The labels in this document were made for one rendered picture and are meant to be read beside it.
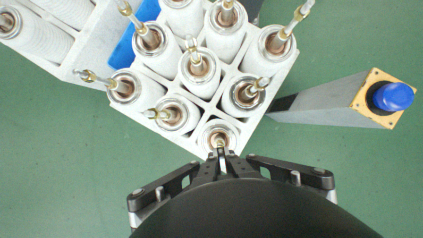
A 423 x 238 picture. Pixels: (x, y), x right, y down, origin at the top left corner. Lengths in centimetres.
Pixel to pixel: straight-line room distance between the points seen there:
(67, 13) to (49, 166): 66
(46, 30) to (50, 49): 4
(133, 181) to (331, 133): 88
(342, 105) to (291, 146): 35
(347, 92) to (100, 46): 64
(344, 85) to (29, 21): 67
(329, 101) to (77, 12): 64
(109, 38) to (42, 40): 14
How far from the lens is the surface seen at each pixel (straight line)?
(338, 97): 30
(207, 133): 24
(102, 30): 55
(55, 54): 56
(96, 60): 57
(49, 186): 96
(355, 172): 80
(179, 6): 34
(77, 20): 56
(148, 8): 61
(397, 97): 30
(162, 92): 36
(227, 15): 30
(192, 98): 32
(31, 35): 53
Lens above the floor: 49
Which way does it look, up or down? 88 degrees down
